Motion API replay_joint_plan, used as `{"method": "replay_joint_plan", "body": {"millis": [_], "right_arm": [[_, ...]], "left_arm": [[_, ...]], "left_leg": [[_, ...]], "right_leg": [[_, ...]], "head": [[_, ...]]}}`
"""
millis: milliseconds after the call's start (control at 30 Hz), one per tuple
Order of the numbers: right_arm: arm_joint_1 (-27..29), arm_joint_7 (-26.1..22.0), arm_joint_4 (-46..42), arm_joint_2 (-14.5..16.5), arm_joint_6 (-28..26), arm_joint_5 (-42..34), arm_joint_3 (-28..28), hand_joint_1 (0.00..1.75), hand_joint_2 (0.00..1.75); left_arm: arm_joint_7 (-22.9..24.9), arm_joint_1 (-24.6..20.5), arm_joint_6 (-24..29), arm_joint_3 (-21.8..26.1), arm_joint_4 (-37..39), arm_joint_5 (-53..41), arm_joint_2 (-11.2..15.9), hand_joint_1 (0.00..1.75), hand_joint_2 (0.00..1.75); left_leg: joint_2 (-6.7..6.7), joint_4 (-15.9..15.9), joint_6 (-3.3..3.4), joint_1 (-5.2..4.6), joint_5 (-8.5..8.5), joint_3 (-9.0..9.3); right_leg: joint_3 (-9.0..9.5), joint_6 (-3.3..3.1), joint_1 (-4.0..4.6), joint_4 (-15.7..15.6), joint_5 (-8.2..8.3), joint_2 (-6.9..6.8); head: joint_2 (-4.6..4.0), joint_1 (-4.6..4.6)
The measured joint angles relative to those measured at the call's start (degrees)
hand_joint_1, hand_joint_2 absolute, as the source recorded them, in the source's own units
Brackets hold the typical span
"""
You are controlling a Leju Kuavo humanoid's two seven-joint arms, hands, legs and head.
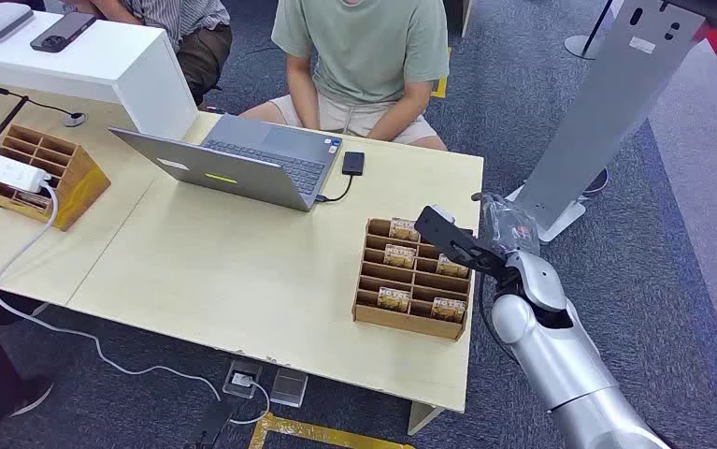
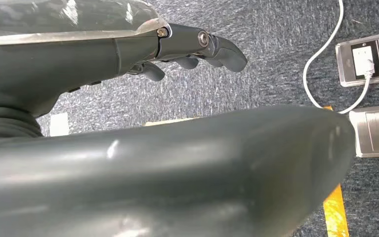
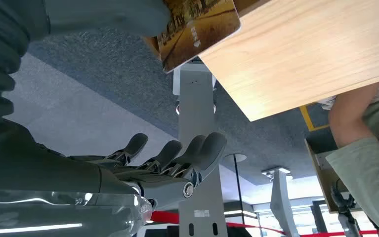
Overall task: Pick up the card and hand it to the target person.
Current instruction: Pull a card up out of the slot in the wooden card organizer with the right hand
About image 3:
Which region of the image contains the grey kiosk stand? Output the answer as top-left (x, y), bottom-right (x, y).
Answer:
top-left (172, 61), bottom-right (229, 237)
top-left (261, 166), bottom-right (300, 237)

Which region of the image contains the hotel key card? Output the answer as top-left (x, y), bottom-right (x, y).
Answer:
top-left (156, 0), bottom-right (242, 74)

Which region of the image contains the red barrier belt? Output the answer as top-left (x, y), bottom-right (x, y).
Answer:
top-left (150, 210), bottom-right (379, 237)

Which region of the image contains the wooden card organizer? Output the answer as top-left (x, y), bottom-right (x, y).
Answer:
top-left (142, 0), bottom-right (272, 63)

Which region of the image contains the person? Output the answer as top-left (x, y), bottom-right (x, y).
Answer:
top-left (318, 77), bottom-right (379, 237)

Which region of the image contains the yellow floor tape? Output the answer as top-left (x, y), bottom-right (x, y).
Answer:
top-left (299, 103), bottom-right (330, 132)

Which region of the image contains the wooden cabinet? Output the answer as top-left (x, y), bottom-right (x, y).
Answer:
top-left (304, 136), bottom-right (362, 214)

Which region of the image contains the black stanchion pole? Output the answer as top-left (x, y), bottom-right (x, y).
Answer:
top-left (224, 153), bottom-right (248, 225)

